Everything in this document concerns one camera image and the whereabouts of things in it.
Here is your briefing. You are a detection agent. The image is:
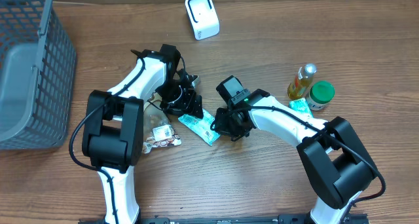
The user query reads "teal wet wipes packet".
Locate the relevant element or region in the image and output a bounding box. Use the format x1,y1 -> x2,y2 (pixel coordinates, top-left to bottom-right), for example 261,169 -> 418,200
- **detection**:
178,109 -> 220,146

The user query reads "yellow oil bottle silver cap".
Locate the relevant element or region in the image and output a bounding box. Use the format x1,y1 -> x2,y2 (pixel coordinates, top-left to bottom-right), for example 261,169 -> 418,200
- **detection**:
287,63 -> 317,100

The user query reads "teal white tissue pack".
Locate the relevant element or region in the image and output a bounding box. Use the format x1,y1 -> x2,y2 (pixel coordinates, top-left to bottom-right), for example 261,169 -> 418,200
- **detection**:
289,98 -> 313,117

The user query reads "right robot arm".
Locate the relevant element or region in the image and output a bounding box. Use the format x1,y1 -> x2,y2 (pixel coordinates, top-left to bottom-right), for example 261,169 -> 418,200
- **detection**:
211,76 -> 378,223

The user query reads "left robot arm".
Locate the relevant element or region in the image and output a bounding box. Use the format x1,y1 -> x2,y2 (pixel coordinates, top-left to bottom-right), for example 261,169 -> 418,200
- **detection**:
81,44 -> 204,223

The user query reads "grey plastic mesh basket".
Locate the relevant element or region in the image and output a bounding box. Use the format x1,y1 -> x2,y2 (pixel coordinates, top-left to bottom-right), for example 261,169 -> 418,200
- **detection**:
1,0 -> 77,150

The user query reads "brown snack pouch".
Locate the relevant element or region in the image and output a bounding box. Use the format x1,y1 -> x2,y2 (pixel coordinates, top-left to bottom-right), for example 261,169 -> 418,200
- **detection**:
142,93 -> 181,154

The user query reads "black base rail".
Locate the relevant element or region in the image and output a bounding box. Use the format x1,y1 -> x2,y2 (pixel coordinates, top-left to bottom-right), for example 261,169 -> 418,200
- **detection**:
78,214 -> 369,224

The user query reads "white barcode scanner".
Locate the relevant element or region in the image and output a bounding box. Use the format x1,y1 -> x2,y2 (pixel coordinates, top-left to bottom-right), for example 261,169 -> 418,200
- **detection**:
185,0 -> 220,41

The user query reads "green lid white jar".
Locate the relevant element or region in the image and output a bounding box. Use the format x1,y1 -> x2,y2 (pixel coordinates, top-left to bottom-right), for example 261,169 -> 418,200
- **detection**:
306,81 -> 335,111

